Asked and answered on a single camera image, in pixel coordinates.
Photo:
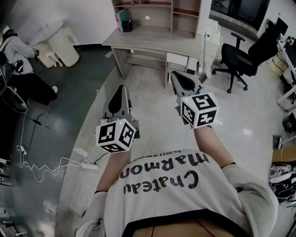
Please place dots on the person's left forearm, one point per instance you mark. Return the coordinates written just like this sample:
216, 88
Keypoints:
113, 169

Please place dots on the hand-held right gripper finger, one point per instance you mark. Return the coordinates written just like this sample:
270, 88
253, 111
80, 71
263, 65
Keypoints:
176, 88
189, 83

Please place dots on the dark window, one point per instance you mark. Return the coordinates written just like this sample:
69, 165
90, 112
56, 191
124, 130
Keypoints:
238, 11

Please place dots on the black pen holder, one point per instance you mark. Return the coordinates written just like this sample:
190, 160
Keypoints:
126, 26

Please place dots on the white storage box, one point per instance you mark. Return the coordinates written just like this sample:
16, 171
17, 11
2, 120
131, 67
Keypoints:
176, 60
193, 66

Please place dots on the teal book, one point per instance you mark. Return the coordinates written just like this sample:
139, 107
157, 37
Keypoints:
123, 14

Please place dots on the white flat boards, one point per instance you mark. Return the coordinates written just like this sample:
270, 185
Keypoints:
213, 41

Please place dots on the small grey paper sheet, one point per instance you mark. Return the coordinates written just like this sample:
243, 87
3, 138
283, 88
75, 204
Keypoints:
109, 55

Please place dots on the person's neck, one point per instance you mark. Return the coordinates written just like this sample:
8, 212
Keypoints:
180, 229

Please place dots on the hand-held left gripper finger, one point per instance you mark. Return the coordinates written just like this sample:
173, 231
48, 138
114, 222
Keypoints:
108, 108
126, 104

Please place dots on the person's right forearm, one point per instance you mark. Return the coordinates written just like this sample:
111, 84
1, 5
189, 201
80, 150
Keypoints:
210, 145

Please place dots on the wooden shelf unit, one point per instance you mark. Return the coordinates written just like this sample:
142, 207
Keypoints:
159, 14

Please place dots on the black office chair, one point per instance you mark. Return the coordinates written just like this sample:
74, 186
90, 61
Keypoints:
240, 58

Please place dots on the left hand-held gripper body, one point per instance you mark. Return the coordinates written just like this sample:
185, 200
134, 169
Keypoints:
111, 136

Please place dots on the white printed t-shirt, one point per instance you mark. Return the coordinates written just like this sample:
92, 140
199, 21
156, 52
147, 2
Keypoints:
162, 196

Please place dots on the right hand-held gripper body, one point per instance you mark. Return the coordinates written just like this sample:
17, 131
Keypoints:
201, 108

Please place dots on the white ornate stool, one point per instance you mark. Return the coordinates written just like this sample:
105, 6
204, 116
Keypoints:
52, 59

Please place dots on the brown cardboard box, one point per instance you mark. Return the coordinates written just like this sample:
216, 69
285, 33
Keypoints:
284, 154

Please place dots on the small black box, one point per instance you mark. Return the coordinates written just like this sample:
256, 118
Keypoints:
289, 123

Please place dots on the black computer monitor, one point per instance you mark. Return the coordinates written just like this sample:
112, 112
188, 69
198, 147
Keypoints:
282, 25

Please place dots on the white power strip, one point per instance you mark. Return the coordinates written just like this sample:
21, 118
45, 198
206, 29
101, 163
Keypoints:
90, 166
22, 150

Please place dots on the wooden desk with hutch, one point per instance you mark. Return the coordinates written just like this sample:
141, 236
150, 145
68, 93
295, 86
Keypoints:
150, 37

